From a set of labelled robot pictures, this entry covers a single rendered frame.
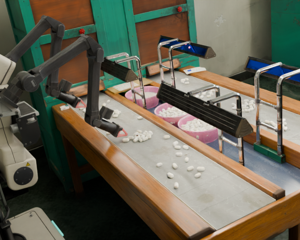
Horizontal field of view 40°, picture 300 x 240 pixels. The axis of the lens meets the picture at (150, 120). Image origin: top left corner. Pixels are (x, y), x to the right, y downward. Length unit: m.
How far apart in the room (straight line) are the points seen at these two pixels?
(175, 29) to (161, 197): 1.90
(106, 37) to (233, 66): 2.41
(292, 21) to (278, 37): 0.28
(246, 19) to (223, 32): 0.40
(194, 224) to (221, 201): 0.21
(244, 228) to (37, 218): 1.46
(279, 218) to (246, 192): 0.17
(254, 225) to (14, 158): 1.24
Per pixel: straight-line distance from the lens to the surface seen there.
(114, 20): 3.12
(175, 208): 1.69
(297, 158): 2.07
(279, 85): 1.96
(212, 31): 4.86
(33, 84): 1.97
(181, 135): 2.25
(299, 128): 2.33
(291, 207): 1.81
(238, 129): 1.56
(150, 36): 3.28
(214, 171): 1.94
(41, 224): 2.65
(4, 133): 2.20
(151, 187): 1.83
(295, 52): 4.95
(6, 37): 3.74
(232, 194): 1.78
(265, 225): 1.74
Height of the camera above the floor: 1.75
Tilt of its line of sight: 23 degrees down
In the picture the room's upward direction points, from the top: 8 degrees counter-clockwise
